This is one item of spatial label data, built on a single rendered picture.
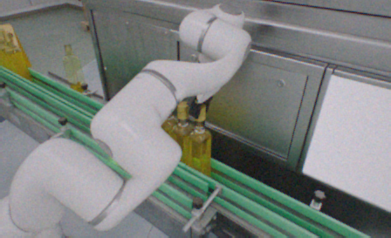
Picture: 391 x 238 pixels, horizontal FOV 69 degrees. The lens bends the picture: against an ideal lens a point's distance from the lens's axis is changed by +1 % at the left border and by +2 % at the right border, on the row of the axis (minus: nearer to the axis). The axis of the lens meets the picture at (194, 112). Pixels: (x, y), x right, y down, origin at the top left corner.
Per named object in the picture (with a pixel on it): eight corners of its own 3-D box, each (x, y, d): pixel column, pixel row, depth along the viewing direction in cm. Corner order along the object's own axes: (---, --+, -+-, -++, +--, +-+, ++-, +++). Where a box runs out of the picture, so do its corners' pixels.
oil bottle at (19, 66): (34, 85, 149) (15, 31, 134) (24, 88, 146) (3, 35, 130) (28, 81, 152) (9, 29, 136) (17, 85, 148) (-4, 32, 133)
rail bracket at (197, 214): (222, 206, 85) (225, 177, 78) (188, 249, 74) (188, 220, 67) (214, 201, 86) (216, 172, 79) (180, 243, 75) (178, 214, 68)
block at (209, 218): (218, 225, 87) (219, 210, 84) (201, 248, 81) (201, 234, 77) (209, 219, 89) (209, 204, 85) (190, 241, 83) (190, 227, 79)
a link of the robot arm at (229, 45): (138, 95, 52) (199, 33, 62) (197, 130, 49) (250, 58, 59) (133, 64, 45) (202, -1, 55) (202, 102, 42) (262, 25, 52)
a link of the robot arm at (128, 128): (119, 94, 57) (171, 144, 60) (30, 179, 46) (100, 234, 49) (146, 64, 43) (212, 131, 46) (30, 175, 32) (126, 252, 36)
